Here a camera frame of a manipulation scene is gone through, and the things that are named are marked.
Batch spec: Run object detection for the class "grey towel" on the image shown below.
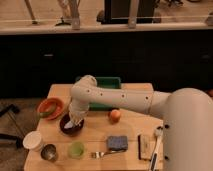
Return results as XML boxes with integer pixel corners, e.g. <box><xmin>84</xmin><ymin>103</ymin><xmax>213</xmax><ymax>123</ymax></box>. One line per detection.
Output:
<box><xmin>64</xmin><ymin>121</ymin><xmax>77</xmax><ymax>129</ymax></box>

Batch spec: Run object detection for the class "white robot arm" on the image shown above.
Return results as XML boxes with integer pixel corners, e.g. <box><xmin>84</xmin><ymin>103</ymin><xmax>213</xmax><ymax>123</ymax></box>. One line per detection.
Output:
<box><xmin>69</xmin><ymin>75</ymin><xmax>213</xmax><ymax>171</ymax></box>

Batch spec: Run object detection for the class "purple bowl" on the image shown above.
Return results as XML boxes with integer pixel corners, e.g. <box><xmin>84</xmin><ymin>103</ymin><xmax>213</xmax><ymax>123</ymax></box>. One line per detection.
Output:
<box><xmin>59</xmin><ymin>114</ymin><xmax>84</xmax><ymax>136</ymax></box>

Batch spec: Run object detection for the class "orange bowl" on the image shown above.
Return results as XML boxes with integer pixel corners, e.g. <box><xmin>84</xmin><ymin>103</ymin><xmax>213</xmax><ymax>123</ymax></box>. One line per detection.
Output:
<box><xmin>37</xmin><ymin>97</ymin><xmax>64</xmax><ymax>120</ymax></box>

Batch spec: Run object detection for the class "green vegetable in bowl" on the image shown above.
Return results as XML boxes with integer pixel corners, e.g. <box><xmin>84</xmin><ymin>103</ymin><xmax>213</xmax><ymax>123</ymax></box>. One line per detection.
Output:
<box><xmin>39</xmin><ymin>105</ymin><xmax>57</xmax><ymax>118</ymax></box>

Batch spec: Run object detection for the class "wooden table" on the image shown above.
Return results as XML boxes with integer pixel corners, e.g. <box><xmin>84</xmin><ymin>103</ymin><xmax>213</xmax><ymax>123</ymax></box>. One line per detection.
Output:
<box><xmin>23</xmin><ymin>82</ymin><xmax>166</xmax><ymax>171</ymax></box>

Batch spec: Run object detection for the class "green cup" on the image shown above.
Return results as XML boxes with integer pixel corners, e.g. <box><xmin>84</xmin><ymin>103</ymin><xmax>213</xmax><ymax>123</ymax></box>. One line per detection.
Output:
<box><xmin>68</xmin><ymin>141</ymin><xmax>84</xmax><ymax>159</ymax></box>

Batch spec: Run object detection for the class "orange fruit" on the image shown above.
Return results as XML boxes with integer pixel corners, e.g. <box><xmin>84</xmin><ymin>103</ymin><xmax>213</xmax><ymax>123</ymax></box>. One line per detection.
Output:
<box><xmin>108</xmin><ymin>109</ymin><xmax>121</xmax><ymax>123</ymax></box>

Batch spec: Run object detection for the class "metal fork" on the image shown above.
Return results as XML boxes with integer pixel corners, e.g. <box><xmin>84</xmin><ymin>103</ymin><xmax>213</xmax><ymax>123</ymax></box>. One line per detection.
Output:
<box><xmin>90</xmin><ymin>150</ymin><xmax>126</xmax><ymax>159</ymax></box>

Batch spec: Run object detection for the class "green plastic tray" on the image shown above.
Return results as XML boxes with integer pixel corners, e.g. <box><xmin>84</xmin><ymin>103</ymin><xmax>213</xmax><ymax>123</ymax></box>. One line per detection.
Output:
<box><xmin>71</xmin><ymin>75</ymin><xmax>121</xmax><ymax>111</ymax></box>

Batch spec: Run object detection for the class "metal cup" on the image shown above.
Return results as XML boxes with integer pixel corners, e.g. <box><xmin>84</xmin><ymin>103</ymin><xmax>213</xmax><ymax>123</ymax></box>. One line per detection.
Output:
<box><xmin>41</xmin><ymin>144</ymin><xmax>58</xmax><ymax>162</ymax></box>

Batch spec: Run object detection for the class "blue sponge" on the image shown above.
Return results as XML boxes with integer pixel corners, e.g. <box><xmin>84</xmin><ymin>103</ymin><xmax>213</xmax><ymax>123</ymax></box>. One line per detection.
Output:
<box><xmin>106</xmin><ymin>136</ymin><xmax>128</xmax><ymax>151</ymax></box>

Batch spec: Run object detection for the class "white cup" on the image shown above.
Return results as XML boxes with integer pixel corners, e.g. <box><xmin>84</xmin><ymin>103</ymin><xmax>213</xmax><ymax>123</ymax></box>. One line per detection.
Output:
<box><xmin>23</xmin><ymin>131</ymin><xmax>44</xmax><ymax>151</ymax></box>

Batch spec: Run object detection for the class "wooden block brush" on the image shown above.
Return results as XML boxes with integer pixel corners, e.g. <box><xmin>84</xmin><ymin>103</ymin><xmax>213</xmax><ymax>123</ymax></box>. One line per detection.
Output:
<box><xmin>138</xmin><ymin>134</ymin><xmax>151</xmax><ymax>160</ymax></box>

